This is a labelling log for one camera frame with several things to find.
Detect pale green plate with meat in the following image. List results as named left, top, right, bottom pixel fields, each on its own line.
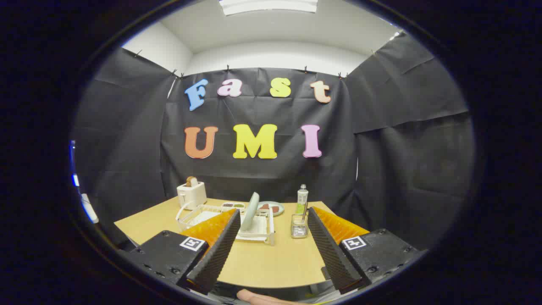
left=257, top=201, right=285, bottom=216

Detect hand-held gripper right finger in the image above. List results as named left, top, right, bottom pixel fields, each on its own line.
left=307, top=206, right=426, bottom=295

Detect small wire basket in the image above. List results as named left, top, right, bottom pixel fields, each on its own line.
left=290, top=213, right=309, bottom=239

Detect white toaster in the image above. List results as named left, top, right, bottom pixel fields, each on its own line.
left=177, top=181, right=207, bottom=210

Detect white wire dish rack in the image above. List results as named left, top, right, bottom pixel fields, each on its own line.
left=176, top=204, right=276, bottom=246

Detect green tea bottle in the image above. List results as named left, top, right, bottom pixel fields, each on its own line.
left=296, top=184, right=309, bottom=214

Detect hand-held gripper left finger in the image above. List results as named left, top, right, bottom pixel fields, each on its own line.
left=120, top=208, right=242, bottom=295

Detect ceiling light panel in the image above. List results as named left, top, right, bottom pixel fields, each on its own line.
left=219, top=0, right=318, bottom=16

